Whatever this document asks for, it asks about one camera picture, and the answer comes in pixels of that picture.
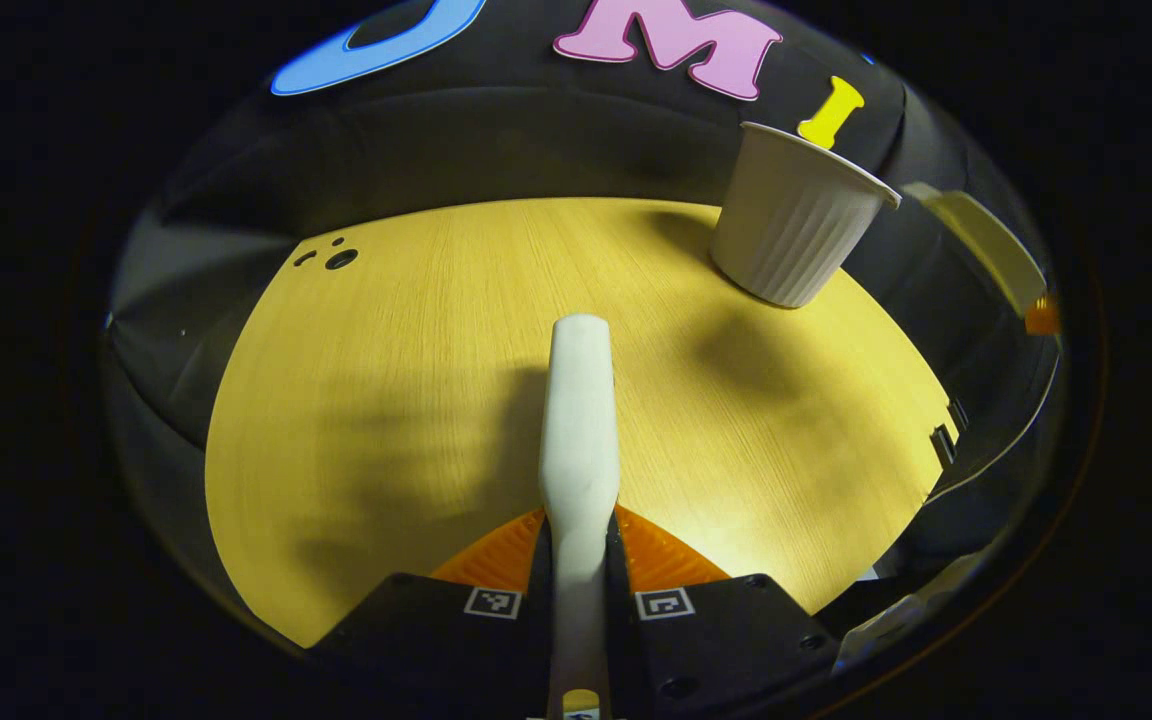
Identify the white ribbed garbage bin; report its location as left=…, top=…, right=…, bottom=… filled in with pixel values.
left=710, top=121, right=903, bottom=310

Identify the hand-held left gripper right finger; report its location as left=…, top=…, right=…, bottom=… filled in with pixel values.
left=603, top=504, right=839, bottom=720

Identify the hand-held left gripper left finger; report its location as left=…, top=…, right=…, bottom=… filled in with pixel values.
left=308, top=507, right=553, bottom=720

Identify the black backdrop cloth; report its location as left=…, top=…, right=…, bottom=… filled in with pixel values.
left=101, top=0, right=1065, bottom=561

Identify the wooden desktop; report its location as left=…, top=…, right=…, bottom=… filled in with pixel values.
left=204, top=197, right=959, bottom=649

